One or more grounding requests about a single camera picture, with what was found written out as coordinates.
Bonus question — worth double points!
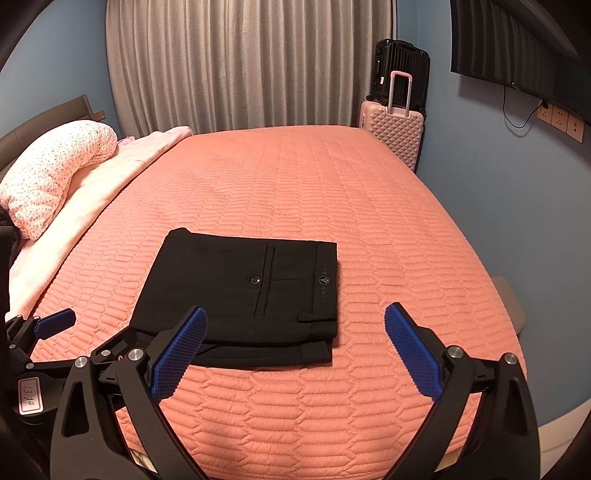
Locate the pale pink blanket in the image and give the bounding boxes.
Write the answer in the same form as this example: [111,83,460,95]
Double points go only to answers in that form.
[9,126,194,319]

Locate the dark cloth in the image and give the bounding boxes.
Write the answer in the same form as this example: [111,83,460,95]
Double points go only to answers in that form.
[0,210,21,319]

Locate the orange quilted bedspread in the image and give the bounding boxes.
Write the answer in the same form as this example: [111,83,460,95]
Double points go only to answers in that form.
[32,124,527,480]

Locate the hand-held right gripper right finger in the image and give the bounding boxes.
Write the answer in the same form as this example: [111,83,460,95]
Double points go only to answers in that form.
[383,302,541,480]

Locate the grey pleated curtain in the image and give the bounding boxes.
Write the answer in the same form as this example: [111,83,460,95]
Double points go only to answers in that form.
[105,0,398,137]

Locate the pink hard suitcase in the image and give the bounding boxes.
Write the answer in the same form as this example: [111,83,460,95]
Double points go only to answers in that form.
[359,70,426,174]

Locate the grey padded headboard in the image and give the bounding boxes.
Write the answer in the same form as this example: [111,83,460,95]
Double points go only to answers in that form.
[0,95,95,160]

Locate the pink floral pillow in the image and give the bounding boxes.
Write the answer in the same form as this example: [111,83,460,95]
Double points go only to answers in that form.
[0,120,118,241]

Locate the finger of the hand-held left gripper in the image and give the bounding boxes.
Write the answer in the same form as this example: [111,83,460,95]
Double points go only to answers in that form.
[90,327,153,384]
[6,308,77,367]

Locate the wall-mounted black television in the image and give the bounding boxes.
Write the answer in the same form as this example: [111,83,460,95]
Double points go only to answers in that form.
[450,0,591,123]

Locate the black pants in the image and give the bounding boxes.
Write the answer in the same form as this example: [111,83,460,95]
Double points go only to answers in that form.
[129,227,340,368]

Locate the black television cable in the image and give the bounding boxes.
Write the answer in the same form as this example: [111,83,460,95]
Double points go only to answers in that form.
[502,83,548,136]

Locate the black hard suitcase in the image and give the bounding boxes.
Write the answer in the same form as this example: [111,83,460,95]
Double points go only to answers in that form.
[367,39,431,114]

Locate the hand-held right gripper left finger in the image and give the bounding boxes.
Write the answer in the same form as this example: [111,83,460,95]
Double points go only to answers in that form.
[50,306,208,480]

